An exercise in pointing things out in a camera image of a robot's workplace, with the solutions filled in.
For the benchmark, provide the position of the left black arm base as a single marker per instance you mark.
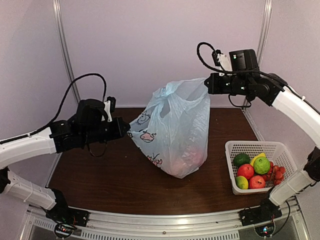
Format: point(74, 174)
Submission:
point(62, 213)

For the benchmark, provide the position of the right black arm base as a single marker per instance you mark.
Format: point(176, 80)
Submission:
point(265, 212)

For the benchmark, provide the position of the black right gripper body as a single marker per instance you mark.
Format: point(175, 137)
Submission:
point(238, 84)

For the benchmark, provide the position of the red apple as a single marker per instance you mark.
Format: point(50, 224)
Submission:
point(256, 182)
point(246, 170)

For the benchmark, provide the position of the large green apple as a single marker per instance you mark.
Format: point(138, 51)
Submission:
point(262, 166)

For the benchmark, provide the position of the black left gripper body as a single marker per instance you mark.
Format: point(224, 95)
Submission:
point(95, 134)

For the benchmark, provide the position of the aluminium front rail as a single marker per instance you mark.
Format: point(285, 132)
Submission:
point(225, 225)

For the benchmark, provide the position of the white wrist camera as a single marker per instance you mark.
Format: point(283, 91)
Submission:
point(221, 61)
point(109, 108)

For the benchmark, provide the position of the red apple back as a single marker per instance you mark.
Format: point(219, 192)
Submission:
point(246, 170)

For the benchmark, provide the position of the white plastic basket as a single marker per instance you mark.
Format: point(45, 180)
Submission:
point(275, 152)

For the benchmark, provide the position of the dark green fruit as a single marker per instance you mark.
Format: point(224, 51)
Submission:
point(241, 159)

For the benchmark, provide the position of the small green yellow fruit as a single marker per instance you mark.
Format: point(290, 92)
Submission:
point(242, 183)

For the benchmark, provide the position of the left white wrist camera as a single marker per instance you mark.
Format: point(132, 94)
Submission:
point(109, 108)

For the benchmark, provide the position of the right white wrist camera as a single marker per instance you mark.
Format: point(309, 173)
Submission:
point(221, 61)

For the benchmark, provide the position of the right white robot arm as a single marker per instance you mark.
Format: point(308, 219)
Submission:
point(278, 94)

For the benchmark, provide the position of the red apple front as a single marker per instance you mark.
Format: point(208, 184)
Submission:
point(256, 182)

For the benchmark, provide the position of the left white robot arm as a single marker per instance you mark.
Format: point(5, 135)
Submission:
point(24, 159)

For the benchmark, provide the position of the light blue plastic bag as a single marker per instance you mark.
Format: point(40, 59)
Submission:
point(173, 130)

